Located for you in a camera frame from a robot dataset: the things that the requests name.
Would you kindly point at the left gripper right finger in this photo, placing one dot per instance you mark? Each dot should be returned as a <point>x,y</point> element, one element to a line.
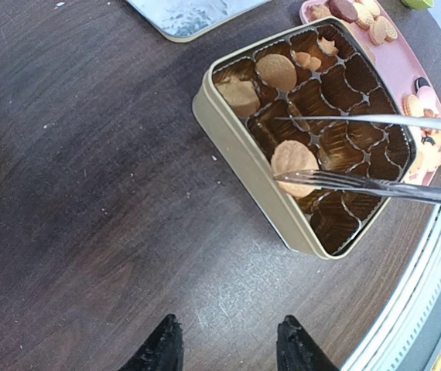
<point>296,349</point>

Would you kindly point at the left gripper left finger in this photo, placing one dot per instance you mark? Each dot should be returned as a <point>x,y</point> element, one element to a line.
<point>161,351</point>

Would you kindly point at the plain round tan cookie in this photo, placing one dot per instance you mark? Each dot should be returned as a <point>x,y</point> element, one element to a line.
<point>293,156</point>

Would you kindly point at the gold cookie tin box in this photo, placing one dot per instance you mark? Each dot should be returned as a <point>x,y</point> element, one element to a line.
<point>306,84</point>

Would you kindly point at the black sandwich cookie right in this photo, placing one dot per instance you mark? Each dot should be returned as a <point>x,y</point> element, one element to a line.
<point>420,83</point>

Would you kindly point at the silver tin lid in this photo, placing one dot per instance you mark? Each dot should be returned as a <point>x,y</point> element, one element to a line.
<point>181,21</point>

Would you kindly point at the pink plastic tray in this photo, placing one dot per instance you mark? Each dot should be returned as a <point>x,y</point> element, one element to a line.
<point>399,67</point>

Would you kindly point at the brown chocolate round cookie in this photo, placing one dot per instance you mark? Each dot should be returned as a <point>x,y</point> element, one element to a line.
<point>343,9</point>

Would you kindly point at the green plastic bowl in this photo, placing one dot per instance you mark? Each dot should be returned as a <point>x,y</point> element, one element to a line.
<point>418,4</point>

